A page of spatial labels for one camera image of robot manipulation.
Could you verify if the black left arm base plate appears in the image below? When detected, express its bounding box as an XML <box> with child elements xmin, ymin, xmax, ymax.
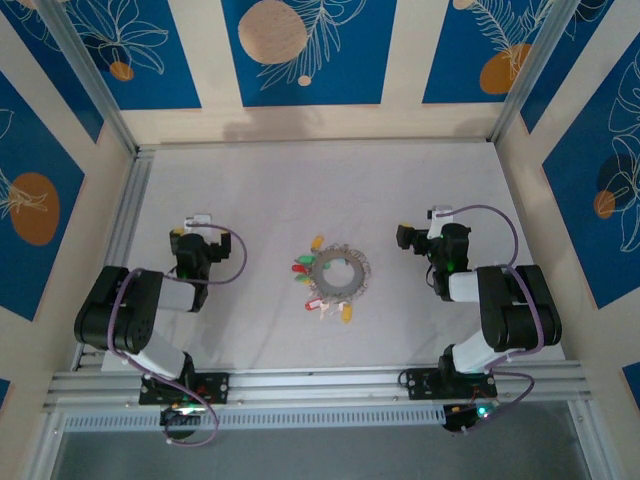
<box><xmin>138</xmin><ymin>371</ymin><xmax>232</xmax><ymax>407</ymax></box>

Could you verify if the aluminium frame post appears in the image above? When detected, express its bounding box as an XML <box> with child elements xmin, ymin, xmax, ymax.
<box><xmin>488</xmin><ymin>0</ymin><xmax>586</xmax><ymax>145</ymax></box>
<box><xmin>22</xmin><ymin>409</ymin><xmax>69</xmax><ymax>480</ymax></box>
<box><xmin>35</xmin><ymin>0</ymin><xmax>140</xmax><ymax>157</ymax></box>
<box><xmin>567</xmin><ymin>399</ymin><xmax>619</xmax><ymax>480</ymax></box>

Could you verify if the aluminium rear rail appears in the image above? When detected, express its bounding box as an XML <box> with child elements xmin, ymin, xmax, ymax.
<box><xmin>133</xmin><ymin>139</ymin><xmax>499</xmax><ymax>152</ymax></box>

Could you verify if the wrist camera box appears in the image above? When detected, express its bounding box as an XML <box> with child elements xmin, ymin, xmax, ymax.
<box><xmin>427</xmin><ymin>203</ymin><xmax>455</xmax><ymax>238</ymax></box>
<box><xmin>183</xmin><ymin>213</ymin><xmax>214</xmax><ymax>236</ymax></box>

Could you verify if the grey slotted cable duct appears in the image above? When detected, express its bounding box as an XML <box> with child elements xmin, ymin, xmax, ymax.
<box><xmin>60</xmin><ymin>405</ymin><xmax>450</xmax><ymax>434</ymax></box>

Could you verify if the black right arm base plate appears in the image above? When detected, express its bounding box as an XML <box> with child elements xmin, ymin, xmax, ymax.
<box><xmin>404</xmin><ymin>368</ymin><xmax>499</xmax><ymax>401</ymax></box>

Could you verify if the aluminium table edge rail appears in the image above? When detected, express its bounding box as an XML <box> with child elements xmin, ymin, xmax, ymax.
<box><xmin>42</xmin><ymin>360</ymin><xmax>596</xmax><ymax>416</ymax></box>

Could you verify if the aluminium side rail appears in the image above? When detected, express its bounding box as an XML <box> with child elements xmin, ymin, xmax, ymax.
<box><xmin>72</xmin><ymin>148</ymin><xmax>153</xmax><ymax>372</ymax></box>

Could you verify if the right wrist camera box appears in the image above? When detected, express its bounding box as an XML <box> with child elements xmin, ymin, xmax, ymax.
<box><xmin>427</xmin><ymin>203</ymin><xmax>455</xmax><ymax>238</ymax></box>

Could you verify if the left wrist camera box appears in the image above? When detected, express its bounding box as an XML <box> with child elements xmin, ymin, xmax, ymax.
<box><xmin>183</xmin><ymin>213</ymin><xmax>214</xmax><ymax>236</ymax></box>

